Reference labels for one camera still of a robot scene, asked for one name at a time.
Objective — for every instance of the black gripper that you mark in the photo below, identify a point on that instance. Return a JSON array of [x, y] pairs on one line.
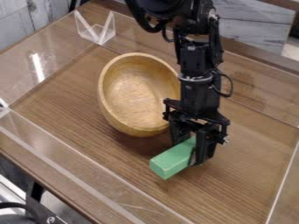
[[195, 114]]

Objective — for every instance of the green rectangular block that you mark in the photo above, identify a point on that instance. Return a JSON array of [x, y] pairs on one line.
[[174, 159]]

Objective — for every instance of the brown wooden bowl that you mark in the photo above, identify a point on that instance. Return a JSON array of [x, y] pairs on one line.
[[134, 83]]

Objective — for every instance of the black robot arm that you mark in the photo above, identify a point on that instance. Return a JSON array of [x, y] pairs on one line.
[[195, 23]]

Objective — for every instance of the clear acrylic tray wall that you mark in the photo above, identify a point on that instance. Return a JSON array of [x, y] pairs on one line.
[[59, 139]]

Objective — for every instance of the clear acrylic corner bracket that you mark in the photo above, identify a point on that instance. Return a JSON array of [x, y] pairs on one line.
[[99, 34]]

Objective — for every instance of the black table leg bracket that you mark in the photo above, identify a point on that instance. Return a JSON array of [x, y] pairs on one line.
[[46, 216]]

